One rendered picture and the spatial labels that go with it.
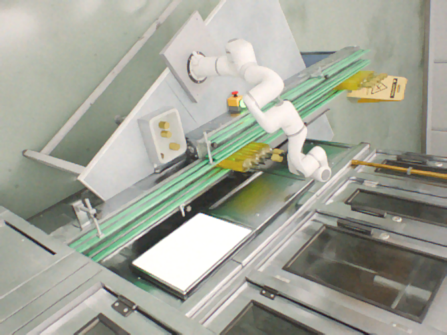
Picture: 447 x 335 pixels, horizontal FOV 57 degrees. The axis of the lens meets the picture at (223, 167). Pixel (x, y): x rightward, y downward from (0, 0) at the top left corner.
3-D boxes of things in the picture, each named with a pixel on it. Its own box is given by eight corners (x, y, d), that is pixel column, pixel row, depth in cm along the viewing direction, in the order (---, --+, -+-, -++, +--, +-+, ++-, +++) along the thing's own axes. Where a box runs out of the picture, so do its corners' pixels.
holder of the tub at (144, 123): (152, 171, 197) (163, 175, 192) (137, 118, 185) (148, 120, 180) (178, 157, 208) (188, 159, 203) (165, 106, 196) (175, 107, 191)
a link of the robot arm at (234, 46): (245, 88, 172) (235, 50, 164) (230, 74, 192) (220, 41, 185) (266, 80, 172) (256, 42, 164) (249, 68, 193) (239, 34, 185)
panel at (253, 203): (129, 269, 167) (185, 300, 144) (126, 263, 165) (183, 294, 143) (259, 171, 223) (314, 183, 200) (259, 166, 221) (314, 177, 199)
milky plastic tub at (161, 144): (149, 163, 194) (161, 165, 189) (137, 119, 185) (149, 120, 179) (176, 147, 205) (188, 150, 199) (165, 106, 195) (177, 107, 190)
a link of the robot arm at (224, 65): (219, 81, 194) (245, 80, 183) (210, 54, 187) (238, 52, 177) (230, 72, 199) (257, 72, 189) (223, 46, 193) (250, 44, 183)
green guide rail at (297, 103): (205, 157, 203) (217, 159, 197) (205, 155, 202) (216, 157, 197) (360, 60, 311) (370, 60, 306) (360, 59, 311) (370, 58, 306)
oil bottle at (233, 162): (215, 166, 210) (247, 173, 196) (213, 157, 208) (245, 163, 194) (222, 161, 213) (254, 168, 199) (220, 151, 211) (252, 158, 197)
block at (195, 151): (188, 157, 204) (198, 159, 200) (184, 140, 200) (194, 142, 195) (193, 155, 206) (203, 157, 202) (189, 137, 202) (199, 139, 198)
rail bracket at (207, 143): (199, 163, 200) (217, 167, 192) (191, 131, 193) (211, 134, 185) (203, 160, 202) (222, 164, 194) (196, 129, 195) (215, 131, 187)
